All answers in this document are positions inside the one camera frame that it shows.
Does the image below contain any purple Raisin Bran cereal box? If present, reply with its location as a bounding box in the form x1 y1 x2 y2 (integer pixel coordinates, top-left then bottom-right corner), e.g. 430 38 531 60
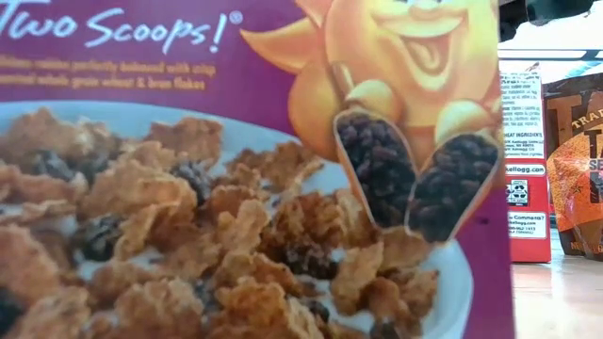
0 0 517 339

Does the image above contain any red Froot Loops cereal box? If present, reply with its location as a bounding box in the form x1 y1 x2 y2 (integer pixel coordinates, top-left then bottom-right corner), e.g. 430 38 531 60
497 65 553 265

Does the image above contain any brown orange snack bag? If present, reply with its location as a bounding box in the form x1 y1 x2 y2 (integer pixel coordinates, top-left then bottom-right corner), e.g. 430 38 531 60
541 73 603 264

